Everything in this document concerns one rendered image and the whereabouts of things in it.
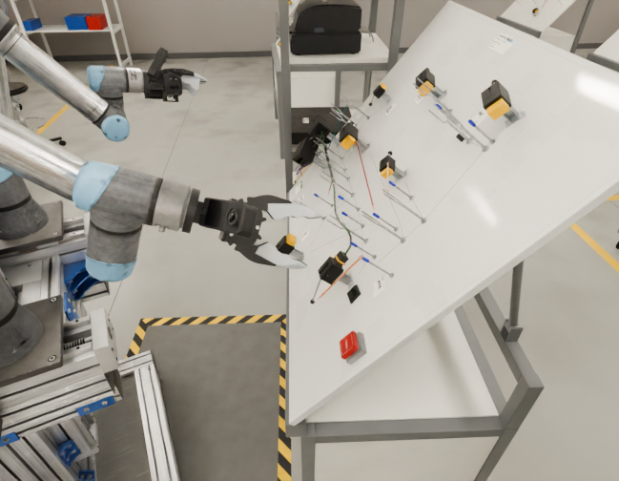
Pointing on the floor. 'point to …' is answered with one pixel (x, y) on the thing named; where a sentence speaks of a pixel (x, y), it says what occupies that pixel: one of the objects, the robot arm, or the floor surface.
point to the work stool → (18, 106)
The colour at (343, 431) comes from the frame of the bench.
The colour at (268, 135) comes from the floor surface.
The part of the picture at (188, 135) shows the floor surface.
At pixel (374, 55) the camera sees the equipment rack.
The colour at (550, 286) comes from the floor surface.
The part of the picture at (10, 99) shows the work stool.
